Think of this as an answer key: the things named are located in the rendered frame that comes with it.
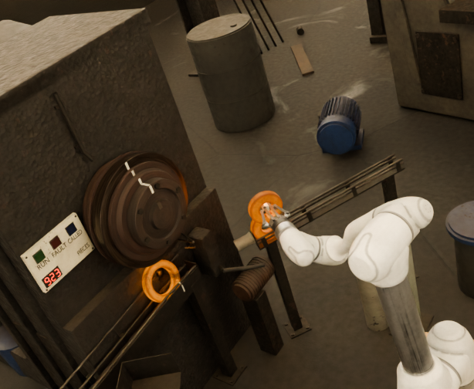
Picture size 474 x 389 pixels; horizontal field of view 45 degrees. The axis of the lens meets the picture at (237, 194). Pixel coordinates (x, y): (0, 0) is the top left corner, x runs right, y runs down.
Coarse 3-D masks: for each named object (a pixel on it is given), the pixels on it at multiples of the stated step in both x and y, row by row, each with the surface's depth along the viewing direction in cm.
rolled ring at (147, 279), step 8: (160, 264) 248; (168, 264) 251; (144, 272) 244; (152, 272) 245; (168, 272) 254; (176, 272) 253; (144, 280) 242; (176, 280) 252; (144, 288) 243; (152, 288) 244; (152, 296) 243; (160, 296) 246
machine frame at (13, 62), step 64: (0, 64) 224; (64, 64) 208; (128, 64) 231; (0, 128) 192; (64, 128) 211; (128, 128) 235; (0, 192) 195; (64, 192) 215; (192, 192) 272; (0, 256) 207; (192, 256) 270; (0, 320) 261; (64, 320) 223; (128, 320) 243; (192, 320) 276; (192, 384) 283
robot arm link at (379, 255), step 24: (384, 216) 170; (360, 240) 165; (384, 240) 162; (408, 240) 168; (360, 264) 163; (384, 264) 161; (384, 288) 171; (408, 288) 173; (384, 312) 178; (408, 312) 174; (408, 336) 178; (408, 360) 183; (432, 360) 186; (408, 384) 186; (432, 384) 183; (456, 384) 192
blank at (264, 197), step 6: (264, 192) 247; (270, 192) 247; (252, 198) 247; (258, 198) 245; (264, 198) 246; (270, 198) 248; (276, 198) 249; (252, 204) 246; (258, 204) 247; (276, 204) 250; (282, 204) 251; (252, 210) 247; (258, 210) 248; (252, 216) 249; (258, 216) 250; (258, 222) 252
